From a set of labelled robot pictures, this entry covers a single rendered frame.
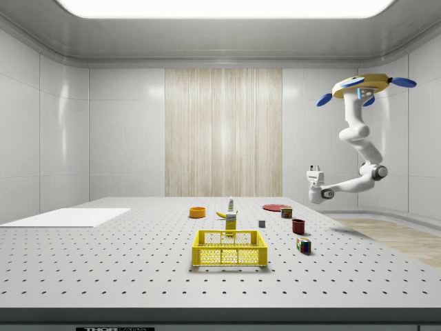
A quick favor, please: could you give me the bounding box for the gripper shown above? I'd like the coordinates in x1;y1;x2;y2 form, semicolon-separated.
307;164;326;183

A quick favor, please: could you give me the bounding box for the drone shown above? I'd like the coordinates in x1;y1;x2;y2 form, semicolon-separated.
316;73;418;108

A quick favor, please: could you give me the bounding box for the yellow basket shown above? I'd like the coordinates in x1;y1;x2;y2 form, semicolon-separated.
191;229;269;268

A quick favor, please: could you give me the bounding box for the white board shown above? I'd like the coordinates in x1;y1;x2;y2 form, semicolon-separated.
0;208;132;228

